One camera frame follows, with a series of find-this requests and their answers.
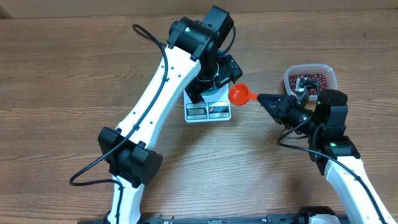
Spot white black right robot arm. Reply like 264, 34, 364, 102
257, 90, 395, 223

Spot white digital kitchen scale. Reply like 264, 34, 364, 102
183, 84, 231, 123

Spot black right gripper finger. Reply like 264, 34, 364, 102
261, 101, 284, 122
257, 93, 292, 105

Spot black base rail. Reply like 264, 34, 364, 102
77, 205, 354, 224

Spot blue metal bowl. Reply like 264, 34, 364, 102
201, 50, 225, 96

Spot red adzuki beans in container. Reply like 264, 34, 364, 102
288, 73, 330, 93

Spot orange scoop blue handle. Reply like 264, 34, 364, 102
228, 83, 259, 106

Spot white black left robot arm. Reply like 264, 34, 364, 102
98, 16, 243, 223

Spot clear plastic bean container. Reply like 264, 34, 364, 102
284, 63, 338, 96

